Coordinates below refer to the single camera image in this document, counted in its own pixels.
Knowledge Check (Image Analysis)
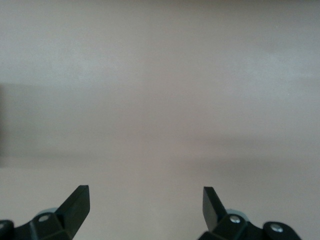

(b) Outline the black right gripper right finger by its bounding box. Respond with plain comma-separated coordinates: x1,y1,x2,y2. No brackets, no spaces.
198,186,301,240

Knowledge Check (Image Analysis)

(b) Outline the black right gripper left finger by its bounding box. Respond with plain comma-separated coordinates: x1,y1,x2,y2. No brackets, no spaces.
0,184,90,240

